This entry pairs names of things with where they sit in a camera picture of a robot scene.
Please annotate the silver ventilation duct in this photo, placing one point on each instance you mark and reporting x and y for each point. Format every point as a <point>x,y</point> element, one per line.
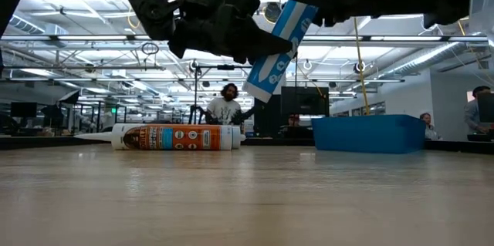
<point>424,59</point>

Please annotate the small black monitor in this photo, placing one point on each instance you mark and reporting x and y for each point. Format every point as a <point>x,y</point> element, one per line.
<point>23,110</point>

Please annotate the orange white sealant tube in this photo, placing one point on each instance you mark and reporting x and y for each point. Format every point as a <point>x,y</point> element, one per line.
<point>173,138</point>

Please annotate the blue plastic bin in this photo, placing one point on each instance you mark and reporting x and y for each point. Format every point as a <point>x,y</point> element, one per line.
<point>366,134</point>

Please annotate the black aluminium table frame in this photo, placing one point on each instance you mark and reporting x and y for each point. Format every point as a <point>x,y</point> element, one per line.
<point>38,142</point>

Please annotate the black background robot arm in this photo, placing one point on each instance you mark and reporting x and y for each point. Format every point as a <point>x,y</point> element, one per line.
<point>247,114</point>

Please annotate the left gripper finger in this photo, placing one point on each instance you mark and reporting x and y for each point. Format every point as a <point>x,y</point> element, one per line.
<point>258,47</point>

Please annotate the blue white silicone tube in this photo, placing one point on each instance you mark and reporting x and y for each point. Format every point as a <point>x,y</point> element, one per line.
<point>270,72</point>

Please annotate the black background stand frame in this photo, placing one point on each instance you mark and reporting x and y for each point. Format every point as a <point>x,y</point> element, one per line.
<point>225,67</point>

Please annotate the person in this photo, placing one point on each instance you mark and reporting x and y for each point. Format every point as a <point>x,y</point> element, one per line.
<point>224,109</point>
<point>472,113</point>
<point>294,119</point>
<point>428,128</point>

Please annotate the clear plastic bin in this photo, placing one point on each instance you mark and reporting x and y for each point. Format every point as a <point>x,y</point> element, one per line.
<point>482,3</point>

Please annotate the large black monitor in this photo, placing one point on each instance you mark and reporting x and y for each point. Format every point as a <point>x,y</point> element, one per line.
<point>305,101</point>

